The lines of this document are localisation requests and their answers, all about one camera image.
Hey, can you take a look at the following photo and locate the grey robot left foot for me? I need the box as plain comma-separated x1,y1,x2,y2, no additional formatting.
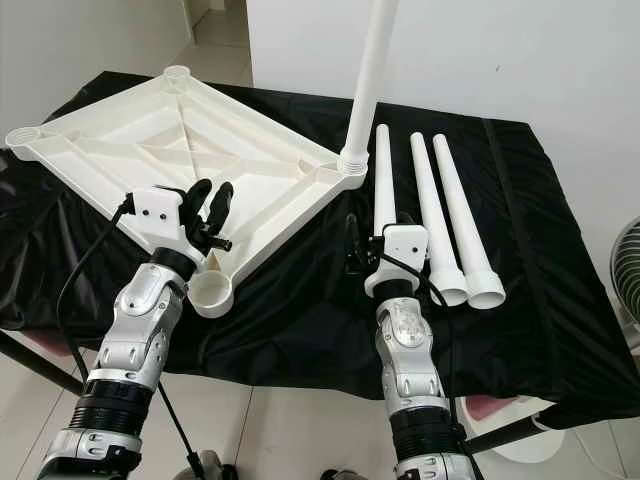
192,450,231,480

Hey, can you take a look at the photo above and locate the black tablecloth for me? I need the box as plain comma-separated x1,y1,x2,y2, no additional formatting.
0,70,637,426

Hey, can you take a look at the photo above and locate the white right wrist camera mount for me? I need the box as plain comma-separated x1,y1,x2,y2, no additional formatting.
363,225,431,294

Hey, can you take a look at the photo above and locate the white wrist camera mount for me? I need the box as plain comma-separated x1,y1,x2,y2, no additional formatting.
363,225,431,294
130,190,193,263

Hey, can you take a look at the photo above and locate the pink plastic object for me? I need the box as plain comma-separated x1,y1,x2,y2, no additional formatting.
455,395,503,421

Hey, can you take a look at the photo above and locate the white standing fan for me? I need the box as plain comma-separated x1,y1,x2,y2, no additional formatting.
610,215,640,356

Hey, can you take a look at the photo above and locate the white round plastic object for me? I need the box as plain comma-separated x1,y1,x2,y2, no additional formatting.
490,400,557,461

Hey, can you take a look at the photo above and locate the red plastic stool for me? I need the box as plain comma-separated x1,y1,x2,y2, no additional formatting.
10,335,51,357

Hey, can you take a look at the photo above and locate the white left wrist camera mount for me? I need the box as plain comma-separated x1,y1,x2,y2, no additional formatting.
130,190,193,263

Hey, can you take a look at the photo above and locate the white plastic table top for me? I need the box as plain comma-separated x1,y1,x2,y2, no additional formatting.
5,64,369,319

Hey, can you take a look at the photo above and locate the white plastic table leg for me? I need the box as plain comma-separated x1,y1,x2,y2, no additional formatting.
409,132,469,307
340,0,401,179
432,133,507,310
373,123,401,236

